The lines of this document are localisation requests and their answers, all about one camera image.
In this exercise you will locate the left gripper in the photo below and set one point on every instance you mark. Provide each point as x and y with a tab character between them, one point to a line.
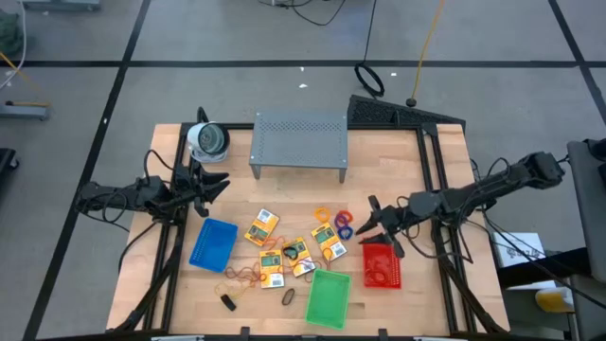
189	184

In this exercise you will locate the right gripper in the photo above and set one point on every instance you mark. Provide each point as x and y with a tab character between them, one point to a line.
397	218

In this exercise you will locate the red spiral coil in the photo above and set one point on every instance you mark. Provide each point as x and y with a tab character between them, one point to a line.
351	216

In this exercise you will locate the orange spiral coil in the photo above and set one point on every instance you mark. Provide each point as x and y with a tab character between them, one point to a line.
316	214

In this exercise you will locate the red rubber band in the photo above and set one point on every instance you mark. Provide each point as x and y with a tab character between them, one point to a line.
308	278
225	272

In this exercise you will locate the green plastic basket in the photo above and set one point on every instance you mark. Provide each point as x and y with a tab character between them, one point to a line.
328	299

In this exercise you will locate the thin black rubber band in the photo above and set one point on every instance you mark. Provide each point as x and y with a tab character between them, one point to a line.
284	252

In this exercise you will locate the black wide rubber band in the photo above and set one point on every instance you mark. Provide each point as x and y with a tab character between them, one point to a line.
283	297

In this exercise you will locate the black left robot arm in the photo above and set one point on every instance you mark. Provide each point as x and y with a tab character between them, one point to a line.
118	194

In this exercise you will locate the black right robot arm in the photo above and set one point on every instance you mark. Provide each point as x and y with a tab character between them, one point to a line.
473	192

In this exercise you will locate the red plastic basket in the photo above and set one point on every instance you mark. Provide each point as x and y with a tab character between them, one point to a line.
388	274

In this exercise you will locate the white cylindrical spotlight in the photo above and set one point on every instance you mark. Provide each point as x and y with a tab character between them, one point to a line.
208	137

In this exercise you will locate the blue plastic basket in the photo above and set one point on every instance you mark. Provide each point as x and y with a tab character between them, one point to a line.
213	246

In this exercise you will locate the grey perforated metal riser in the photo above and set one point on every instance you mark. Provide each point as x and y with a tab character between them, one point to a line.
298	142

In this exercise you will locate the black plastic clip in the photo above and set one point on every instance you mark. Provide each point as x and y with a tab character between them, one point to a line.
244	332
383	333

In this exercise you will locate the small black clip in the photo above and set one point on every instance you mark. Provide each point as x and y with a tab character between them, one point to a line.
228	302

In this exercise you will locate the black perforated panel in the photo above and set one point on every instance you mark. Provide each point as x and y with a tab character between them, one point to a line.
374	111

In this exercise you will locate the white cardboard box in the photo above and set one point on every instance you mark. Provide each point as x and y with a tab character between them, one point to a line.
516	246

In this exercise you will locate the black shelf board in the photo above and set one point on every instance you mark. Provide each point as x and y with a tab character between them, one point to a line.
535	274

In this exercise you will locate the yellow plastic object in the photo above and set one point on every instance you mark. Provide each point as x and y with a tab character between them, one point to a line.
554	300

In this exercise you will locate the grey floor stand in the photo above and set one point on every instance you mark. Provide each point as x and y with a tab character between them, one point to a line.
23	113

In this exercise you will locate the black floor object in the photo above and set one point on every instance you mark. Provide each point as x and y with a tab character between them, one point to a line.
5	161

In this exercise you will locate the grey cart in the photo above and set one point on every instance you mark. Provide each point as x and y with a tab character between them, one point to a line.
589	199

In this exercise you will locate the grey floor base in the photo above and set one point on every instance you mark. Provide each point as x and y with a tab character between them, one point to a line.
61	5

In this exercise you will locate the dark green bag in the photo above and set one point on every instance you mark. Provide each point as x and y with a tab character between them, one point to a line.
9	33

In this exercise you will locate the black aluminium table frame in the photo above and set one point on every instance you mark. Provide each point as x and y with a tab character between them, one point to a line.
428	156

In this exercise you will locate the silver metal bracket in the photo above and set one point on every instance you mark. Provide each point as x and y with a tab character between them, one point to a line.
440	338
177	338

